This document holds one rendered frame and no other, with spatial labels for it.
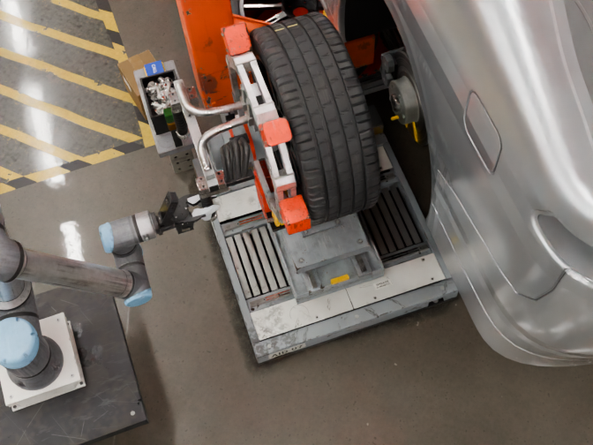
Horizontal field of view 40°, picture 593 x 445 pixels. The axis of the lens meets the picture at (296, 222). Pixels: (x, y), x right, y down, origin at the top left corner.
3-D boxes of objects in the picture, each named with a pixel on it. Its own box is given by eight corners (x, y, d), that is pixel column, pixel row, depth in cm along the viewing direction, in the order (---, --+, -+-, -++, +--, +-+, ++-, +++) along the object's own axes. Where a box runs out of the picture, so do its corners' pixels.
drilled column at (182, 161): (197, 167, 364) (180, 109, 327) (175, 173, 363) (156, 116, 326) (191, 149, 369) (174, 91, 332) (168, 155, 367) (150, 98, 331)
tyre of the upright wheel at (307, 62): (388, 131, 226) (309, -34, 256) (307, 157, 224) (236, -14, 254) (377, 240, 285) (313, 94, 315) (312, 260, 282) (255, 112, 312)
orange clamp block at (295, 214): (302, 204, 258) (311, 228, 254) (278, 212, 257) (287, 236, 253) (301, 192, 252) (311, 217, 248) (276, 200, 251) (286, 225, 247)
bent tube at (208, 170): (268, 162, 247) (266, 141, 238) (206, 181, 245) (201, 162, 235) (251, 116, 255) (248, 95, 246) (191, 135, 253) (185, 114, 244)
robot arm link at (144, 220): (132, 208, 256) (139, 235, 251) (147, 204, 256) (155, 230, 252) (138, 222, 264) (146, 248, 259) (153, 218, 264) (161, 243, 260)
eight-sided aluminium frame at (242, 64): (302, 241, 279) (294, 151, 231) (283, 247, 278) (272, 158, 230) (254, 118, 304) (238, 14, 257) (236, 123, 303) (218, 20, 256)
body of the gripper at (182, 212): (190, 209, 266) (153, 221, 264) (185, 196, 258) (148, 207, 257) (196, 230, 262) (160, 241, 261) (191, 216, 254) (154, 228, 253)
